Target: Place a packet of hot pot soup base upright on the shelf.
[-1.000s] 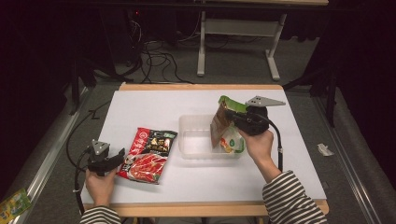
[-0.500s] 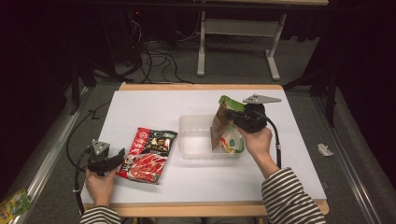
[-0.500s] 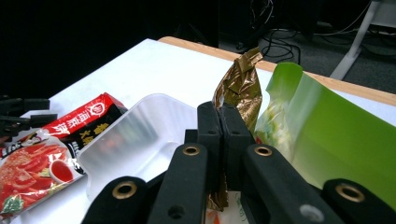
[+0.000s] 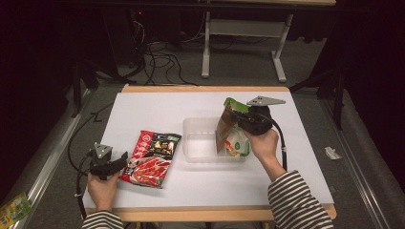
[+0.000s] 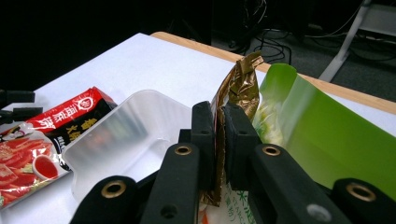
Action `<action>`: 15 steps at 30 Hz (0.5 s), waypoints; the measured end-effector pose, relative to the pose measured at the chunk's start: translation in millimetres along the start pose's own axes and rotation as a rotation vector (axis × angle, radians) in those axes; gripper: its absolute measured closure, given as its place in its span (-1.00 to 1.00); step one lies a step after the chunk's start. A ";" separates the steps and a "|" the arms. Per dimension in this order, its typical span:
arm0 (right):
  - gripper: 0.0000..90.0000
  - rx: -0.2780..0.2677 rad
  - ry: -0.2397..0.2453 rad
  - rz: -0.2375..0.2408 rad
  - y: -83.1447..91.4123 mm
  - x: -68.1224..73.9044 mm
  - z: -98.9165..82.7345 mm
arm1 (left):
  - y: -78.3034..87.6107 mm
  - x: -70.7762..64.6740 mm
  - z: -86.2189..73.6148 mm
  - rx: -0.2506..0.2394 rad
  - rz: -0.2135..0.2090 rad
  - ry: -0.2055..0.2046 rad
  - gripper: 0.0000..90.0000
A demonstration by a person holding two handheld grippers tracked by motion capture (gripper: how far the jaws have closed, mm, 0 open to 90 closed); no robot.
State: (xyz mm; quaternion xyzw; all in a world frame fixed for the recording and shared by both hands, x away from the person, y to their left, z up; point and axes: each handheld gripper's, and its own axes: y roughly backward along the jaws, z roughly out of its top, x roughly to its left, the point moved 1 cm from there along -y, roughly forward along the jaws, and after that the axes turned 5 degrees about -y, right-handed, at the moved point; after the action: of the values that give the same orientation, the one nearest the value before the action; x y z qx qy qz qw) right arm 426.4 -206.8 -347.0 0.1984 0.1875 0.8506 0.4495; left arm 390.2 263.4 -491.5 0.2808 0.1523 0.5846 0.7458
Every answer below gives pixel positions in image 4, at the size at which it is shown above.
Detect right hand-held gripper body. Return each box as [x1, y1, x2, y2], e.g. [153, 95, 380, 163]
[242, 95, 287, 136]

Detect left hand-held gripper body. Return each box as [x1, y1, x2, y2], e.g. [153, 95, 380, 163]
[90, 142, 120, 181]

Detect gold foil packet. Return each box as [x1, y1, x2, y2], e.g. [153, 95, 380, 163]
[215, 104, 238, 153]

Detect green and white packet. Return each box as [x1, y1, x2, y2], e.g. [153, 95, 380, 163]
[223, 96, 252, 157]

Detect red and black sauce packet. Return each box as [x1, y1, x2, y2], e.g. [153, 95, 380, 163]
[118, 129, 182, 189]

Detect clear plastic container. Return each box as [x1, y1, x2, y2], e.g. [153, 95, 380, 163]
[181, 116, 252, 164]

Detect person's left hand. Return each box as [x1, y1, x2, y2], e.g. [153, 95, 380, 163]
[87, 172, 121, 212]

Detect person's right hand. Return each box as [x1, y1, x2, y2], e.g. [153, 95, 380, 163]
[243, 128, 280, 165]

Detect wooden table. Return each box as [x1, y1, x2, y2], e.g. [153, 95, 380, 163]
[80, 84, 337, 223]

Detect white table mat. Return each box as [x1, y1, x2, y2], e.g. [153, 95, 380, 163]
[80, 92, 334, 209]

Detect black metal stand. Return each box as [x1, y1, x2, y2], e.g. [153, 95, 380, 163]
[289, 68, 347, 132]
[71, 60, 99, 118]

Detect crumpled white paper scrap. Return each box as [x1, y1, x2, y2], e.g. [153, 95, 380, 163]
[324, 146, 343, 160]

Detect green and yellow packet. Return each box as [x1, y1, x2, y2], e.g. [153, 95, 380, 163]
[0, 192, 33, 229]

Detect left hand-held gripper cable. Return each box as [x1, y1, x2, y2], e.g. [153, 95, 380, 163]
[75, 149, 96, 220]

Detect hand-held gripper cable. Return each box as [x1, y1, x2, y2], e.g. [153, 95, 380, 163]
[257, 113, 288, 173]
[75, 149, 96, 220]

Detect right hand-held gripper cable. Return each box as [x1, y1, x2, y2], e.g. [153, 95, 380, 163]
[257, 113, 288, 173]

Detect thin black floor cable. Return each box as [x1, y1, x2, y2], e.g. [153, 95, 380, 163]
[67, 103, 114, 177]

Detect aluminium floor rail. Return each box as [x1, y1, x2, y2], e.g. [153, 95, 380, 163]
[318, 98, 393, 229]
[9, 89, 92, 229]

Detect white metal desk frame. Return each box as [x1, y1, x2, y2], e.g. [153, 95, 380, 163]
[201, 0, 337, 84]

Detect tangle of black floor cables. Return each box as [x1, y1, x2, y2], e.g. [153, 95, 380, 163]
[128, 18, 199, 87]

